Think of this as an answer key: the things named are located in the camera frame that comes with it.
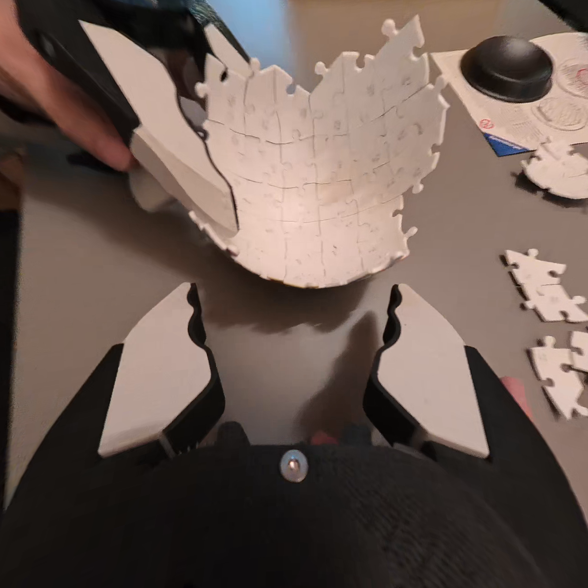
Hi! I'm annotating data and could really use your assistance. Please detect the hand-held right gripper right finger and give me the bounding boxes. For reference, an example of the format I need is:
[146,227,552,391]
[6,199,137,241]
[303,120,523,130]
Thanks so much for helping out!
[363,283,490,459]

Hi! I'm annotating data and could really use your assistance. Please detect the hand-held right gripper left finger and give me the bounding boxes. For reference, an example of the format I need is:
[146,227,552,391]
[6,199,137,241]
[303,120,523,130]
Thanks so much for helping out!
[97,282,226,458]

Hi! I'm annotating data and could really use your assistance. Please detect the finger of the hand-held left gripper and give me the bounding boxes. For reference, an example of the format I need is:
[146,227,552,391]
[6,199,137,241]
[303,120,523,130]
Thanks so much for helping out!
[203,22,252,70]
[79,20,240,233]

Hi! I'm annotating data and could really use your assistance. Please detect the white partly built puzzle ball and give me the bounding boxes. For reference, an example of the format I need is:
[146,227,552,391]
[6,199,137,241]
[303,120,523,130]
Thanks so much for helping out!
[188,14,452,290]

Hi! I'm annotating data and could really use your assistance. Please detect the white joined puzzle pieces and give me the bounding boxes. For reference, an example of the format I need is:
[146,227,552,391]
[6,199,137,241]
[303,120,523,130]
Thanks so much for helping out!
[527,335,584,421]
[502,248,588,323]

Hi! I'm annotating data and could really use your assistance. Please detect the white puzzle piece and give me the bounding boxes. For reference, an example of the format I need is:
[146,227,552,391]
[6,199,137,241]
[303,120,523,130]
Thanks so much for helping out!
[569,330,588,374]

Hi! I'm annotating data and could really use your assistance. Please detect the white curved puzzle section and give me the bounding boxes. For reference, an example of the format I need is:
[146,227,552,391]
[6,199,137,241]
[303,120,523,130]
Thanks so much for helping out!
[520,138,588,201]

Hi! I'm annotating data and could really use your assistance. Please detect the person's left hand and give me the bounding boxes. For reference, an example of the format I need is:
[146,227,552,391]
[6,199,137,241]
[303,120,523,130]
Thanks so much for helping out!
[0,0,138,172]

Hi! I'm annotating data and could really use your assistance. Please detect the white instruction leaflet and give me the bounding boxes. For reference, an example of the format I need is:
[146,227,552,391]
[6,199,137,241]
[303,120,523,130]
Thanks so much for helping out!
[429,32,588,158]

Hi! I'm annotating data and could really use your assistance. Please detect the black dome stand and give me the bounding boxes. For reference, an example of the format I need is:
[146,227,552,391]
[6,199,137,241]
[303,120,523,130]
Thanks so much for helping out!
[460,35,554,104]

